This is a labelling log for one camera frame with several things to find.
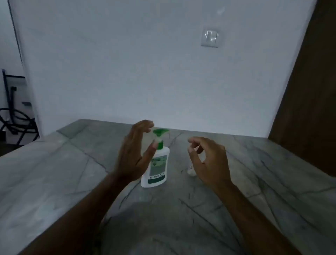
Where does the person's right hand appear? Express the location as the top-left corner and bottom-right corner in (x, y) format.
(187, 136), (234, 194)

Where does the person's left hand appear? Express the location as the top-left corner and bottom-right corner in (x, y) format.
(111, 119), (159, 185)

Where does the small clear bottle red label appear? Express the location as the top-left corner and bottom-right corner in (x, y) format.
(187, 146), (198, 177)

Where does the white green hand sanitizer bottle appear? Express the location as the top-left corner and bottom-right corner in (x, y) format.
(140, 128), (170, 188)

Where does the person's right forearm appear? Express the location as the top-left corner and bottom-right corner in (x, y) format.
(214, 182), (302, 255)

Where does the person's left forearm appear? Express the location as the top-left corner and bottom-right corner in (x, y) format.
(18, 172), (137, 255)

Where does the dark brown wooden panel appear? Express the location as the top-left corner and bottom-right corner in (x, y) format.
(267, 0), (336, 177)

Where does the white wall switch plate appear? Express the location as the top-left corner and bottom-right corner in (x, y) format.
(201, 26), (219, 48)

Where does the black coiled hose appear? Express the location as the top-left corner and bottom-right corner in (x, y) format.
(0, 108), (37, 132)

